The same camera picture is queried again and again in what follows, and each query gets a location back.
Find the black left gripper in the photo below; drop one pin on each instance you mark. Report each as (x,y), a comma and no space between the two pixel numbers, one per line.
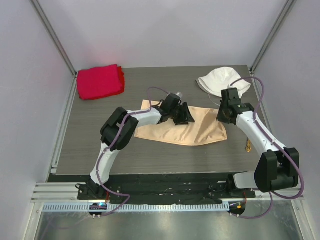
(185,116)

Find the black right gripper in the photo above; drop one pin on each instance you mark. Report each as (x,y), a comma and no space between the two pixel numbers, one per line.
(219,117)

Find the beige satin napkin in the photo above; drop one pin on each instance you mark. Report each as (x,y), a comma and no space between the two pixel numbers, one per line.
(205,130)

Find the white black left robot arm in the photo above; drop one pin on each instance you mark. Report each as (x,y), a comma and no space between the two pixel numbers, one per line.
(118,130)

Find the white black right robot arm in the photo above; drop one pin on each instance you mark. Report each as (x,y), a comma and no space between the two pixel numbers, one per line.
(274,170)

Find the white bucket hat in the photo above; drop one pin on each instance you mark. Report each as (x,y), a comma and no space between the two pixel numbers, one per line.
(221,79)

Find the gold fork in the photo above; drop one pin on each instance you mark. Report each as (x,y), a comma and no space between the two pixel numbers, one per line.
(248,146)

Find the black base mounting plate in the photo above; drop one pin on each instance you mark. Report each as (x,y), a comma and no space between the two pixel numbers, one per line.
(153,178)

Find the red folded cloth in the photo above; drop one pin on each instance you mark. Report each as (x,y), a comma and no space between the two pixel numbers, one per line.
(100,82)

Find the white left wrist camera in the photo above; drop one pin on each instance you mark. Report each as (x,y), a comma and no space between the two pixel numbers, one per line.
(179,94)

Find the white slotted cable duct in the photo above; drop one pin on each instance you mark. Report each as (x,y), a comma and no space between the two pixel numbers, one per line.
(95,207)

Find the aluminium frame rail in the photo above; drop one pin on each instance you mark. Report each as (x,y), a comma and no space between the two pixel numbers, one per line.
(142,193)

